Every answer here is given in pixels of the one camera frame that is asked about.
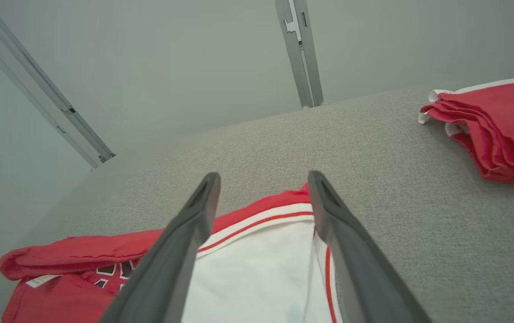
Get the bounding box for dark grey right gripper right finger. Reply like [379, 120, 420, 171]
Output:
[307, 170, 433, 323]

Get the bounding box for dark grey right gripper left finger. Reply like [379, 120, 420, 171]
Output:
[97, 172, 222, 323]

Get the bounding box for red white number 23 jersey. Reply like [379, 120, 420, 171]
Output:
[0, 183, 343, 323]

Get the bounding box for red shorts with white stripe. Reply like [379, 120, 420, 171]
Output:
[418, 77, 514, 188]

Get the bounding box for grey aluminium wall rail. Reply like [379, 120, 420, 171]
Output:
[0, 0, 116, 170]

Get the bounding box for grey vertical wall post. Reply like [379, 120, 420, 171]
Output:
[275, 0, 325, 109]

